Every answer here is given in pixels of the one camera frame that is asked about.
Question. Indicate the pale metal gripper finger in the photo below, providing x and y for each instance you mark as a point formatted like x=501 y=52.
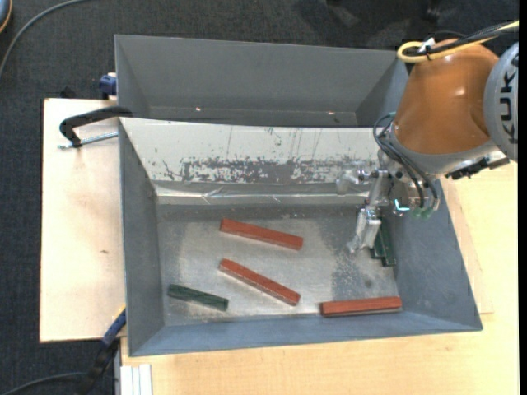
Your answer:
x=361 y=230
x=374 y=230

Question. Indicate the red-brown flat block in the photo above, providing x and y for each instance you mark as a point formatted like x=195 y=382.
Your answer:
x=259 y=282
x=361 y=306
x=261 y=234

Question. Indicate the grey metal bin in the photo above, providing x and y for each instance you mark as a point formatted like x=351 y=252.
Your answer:
x=255 y=76

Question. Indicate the dark green flat block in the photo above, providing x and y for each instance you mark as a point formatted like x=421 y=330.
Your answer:
x=197 y=297
x=386 y=247

